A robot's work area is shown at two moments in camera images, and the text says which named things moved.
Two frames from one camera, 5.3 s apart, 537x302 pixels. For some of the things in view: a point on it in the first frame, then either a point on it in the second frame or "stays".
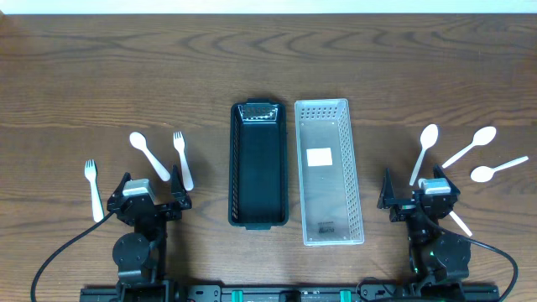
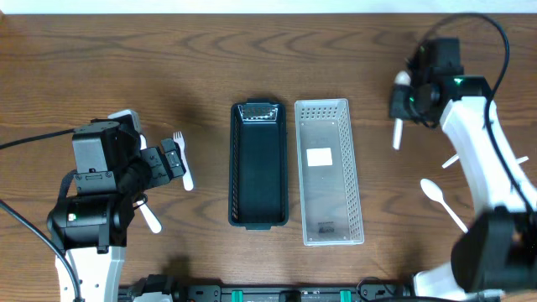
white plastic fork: [179, 145] stays
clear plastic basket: [330, 190] stays
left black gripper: [157, 208] to [159, 164]
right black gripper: [403, 210] to [395, 108]
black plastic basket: [258, 167] stays
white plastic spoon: [428, 137] to [402, 78]
